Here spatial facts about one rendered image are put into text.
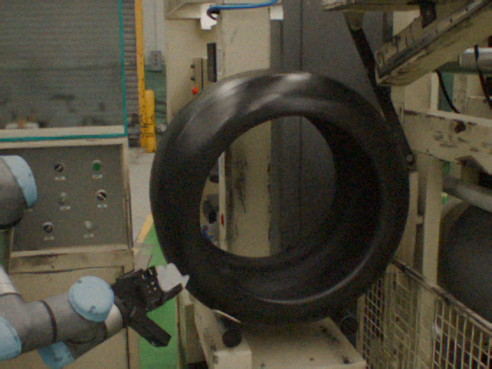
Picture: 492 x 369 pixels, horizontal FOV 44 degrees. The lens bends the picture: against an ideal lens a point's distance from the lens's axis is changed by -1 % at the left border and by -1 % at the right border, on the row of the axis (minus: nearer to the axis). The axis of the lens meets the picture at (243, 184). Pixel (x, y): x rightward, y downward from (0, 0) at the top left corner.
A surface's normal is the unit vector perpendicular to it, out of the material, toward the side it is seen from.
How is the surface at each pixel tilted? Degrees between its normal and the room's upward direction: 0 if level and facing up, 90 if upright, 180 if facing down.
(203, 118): 58
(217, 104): 52
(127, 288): 71
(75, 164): 90
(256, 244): 90
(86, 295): 40
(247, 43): 90
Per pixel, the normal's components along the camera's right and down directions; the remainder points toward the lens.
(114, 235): 0.20, 0.20
